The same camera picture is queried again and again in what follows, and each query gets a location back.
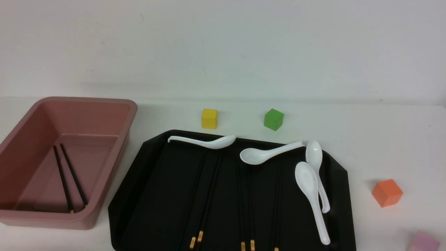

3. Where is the yellow cube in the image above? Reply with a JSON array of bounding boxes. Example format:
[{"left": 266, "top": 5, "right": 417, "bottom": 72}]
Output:
[{"left": 201, "top": 109, "right": 218, "bottom": 130}]

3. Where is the white spoon top left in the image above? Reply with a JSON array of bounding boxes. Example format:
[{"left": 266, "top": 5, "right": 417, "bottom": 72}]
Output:
[{"left": 167, "top": 135, "right": 236, "bottom": 150}]

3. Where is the white spoon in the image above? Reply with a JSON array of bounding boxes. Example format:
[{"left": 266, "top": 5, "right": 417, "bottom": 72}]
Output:
[
  {"left": 305, "top": 141, "right": 330, "bottom": 213},
  {"left": 294, "top": 161, "right": 330, "bottom": 246},
  {"left": 239, "top": 141, "right": 305, "bottom": 165},
  {"left": 167, "top": 135, "right": 236, "bottom": 150}
]

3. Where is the white spoon centre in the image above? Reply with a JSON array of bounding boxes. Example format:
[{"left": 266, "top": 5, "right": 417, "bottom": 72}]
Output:
[{"left": 239, "top": 141, "right": 305, "bottom": 165}]

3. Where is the green cube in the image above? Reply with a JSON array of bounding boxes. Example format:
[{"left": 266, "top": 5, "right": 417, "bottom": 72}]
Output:
[{"left": 263, "top": 108, "right": 285, "bottom": 131}]

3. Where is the black plastic tray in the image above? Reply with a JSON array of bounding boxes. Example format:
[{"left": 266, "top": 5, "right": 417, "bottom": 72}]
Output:
[{"left": 108, "top": 130, "right": 356, "bottom": 251}]

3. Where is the white spoon far right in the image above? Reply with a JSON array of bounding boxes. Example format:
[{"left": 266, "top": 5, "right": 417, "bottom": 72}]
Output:
[{"left": 305, "top": 141, "right": 330, "bottom": 213}]

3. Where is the white spoon front right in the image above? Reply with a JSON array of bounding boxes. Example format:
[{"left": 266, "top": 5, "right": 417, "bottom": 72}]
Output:
[{"left": 294, "top": 161, "right": 330, "bottom": 246}]

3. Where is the pink plastic bin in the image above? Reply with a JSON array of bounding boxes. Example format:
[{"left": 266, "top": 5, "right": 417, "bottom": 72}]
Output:
[{"left": 0, "top": 97, "right": 138, "bottom": 230}]

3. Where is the black chopstick tray rightmost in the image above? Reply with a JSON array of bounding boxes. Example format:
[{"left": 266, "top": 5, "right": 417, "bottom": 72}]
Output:
[{"left": 272, "top": 164, "right": 283, "bottom": 251}]

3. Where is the black chopstick in bin right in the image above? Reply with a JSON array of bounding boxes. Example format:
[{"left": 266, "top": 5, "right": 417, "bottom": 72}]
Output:
[{"left": 60, "top": 143, "right": 88, "bottom": 208}]

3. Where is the black chopstick in bin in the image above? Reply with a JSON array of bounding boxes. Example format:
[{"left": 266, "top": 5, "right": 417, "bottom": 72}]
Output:
[
  {"left": 60, "top": 143, "right": 88, "bottom": 208},
  {"left": 53, "top": 145, "right": 75, "bottom": 214}
]

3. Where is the black chopstick in bin left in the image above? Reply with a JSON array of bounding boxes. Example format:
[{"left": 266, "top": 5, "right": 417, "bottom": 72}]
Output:
[{"left": 53, "top": 145, "right": 75, "bottom": 214}]

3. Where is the orange cube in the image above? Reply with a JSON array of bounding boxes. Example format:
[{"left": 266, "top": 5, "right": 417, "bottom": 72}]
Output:
[{"left": 372, "top": 178, "right": 403, "bottom": 207}]

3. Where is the pink cube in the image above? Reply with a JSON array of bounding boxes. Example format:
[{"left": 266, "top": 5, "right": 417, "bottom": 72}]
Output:
[{"left": 407, "top": 231, "right": 440, "bottom": 251}]

